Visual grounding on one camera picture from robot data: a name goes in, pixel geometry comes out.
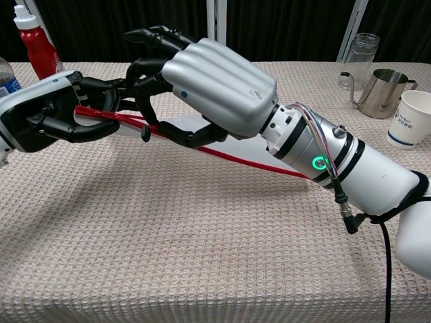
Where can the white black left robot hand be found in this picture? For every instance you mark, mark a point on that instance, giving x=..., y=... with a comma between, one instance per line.
x=33, y=114

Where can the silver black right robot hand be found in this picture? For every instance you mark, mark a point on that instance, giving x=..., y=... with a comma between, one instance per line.
x=219, y=87

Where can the clear mesh zipper pouch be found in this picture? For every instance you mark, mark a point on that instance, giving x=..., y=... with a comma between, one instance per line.
x=249, y=153

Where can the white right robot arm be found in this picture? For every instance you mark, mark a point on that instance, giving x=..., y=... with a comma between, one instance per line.
x=370, y=175

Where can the cola bottle blue label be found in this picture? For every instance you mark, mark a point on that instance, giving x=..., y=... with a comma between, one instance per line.
x=6, y=80

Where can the red ketchup bottle white cap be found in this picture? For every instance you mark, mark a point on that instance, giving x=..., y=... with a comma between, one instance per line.
x=38, y=47

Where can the black curtain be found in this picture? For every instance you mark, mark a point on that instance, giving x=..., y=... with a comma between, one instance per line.
x=84, y=30

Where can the clear glass jar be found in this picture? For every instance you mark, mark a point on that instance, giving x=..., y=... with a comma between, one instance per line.
x=362, y=57

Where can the steel gooseneck pitcher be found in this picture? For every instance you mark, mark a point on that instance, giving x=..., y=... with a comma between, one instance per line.
x=380, y=97

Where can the beige waffle tablecloth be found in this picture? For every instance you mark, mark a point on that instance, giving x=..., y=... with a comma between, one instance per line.
x=168, y=252

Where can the white paper cup blue print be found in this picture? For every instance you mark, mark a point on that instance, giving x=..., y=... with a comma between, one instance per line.
x=409, y=121

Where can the white vertical frame post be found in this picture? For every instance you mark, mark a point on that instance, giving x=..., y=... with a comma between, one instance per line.
x=216, y=20

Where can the white slanted frame post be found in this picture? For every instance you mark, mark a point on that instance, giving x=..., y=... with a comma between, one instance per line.
x=353, y=27
x=33, y=8

